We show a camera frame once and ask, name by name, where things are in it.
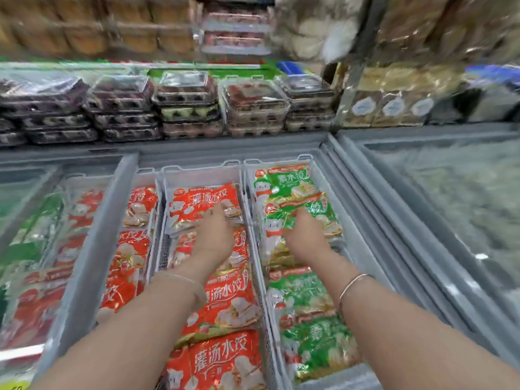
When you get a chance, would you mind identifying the sliding glass freezer lid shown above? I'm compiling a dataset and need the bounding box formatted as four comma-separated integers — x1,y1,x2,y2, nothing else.
0,153,139,388

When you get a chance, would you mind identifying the person's left forearm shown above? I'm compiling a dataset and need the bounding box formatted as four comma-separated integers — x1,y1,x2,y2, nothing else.
30,252,235,390

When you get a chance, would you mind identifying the thin gold bracelet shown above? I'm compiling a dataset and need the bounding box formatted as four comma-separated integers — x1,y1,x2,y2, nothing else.
338,274,375,308

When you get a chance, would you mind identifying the green shelf price strip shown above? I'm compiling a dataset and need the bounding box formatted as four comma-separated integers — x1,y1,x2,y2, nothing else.
0,57,282,81

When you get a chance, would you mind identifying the white plastic freezer basket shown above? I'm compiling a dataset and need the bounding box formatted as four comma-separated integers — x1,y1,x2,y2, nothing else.
61,168,165,321
243,154,384,390
156,160,283,390

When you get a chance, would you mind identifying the stack of red cake boxes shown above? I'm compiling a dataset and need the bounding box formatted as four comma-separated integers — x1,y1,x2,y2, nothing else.
200,0,274,58

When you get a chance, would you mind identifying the bag of white buns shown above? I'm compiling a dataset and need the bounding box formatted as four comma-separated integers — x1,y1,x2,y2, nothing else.
271,0,368,64

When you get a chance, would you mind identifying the person's right hand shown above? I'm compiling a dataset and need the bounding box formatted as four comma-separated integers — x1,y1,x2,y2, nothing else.
283,207,333,265

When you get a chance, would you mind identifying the dark green frozen packet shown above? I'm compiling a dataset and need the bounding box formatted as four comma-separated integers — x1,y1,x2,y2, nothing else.
0,193,67,277

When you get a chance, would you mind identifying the clear bangle bracelet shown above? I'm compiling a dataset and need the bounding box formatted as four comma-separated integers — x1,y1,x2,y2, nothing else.
154,271,208,307

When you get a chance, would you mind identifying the stack of orange pastry boxes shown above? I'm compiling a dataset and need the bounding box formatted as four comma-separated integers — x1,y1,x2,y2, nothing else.
0,0,197,58

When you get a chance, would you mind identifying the row of beige packaged snacks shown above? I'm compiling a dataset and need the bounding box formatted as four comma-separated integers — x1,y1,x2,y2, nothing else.
340,64,466,129

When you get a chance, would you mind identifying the grey metal shelf post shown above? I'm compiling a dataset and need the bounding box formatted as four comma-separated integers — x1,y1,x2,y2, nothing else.
331,0,391,132

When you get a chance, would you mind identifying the pile of brown snack bags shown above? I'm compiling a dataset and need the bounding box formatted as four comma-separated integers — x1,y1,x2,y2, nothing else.
374,0,520,66

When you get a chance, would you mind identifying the person's right forearm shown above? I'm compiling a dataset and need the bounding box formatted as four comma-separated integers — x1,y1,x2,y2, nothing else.
300,249,520,390

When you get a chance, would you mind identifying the row of clear pastry boxes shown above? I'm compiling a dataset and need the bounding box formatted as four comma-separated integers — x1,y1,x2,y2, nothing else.
0,70,338,149

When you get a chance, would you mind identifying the person's left hand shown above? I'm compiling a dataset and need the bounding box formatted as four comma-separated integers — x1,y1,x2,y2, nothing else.
191,203,242,267

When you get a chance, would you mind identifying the grey frosted chest freezer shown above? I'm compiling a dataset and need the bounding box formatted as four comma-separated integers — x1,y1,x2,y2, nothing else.
336,123,520,362

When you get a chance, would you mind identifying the red dumpling packet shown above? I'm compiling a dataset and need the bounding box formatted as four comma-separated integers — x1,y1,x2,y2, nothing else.
167,183,243,235

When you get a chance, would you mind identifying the blue packet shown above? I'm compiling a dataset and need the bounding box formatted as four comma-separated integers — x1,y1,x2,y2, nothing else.
463,64,520,87

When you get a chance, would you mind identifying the green dumpling packet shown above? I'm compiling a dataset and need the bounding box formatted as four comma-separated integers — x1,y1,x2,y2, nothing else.
266,266,338,317
254,163,317,201
278,313,362,382
263,193,344,242

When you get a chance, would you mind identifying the pile of red frozen packets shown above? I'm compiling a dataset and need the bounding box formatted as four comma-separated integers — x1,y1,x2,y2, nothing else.
0,186,267,390

